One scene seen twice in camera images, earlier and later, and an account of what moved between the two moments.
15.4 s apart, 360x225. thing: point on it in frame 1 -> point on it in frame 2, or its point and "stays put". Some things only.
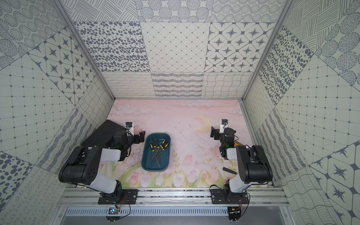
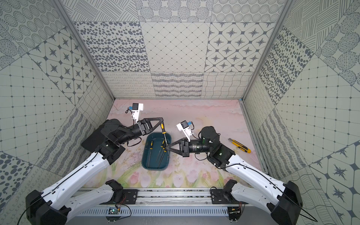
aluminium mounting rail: (89, 198) stays put
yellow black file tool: (161, 146) -> (163, 132)
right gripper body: (217, 134) -> (185, 146)
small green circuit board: (112, 210) stays put
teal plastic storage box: (156, 152) stays put
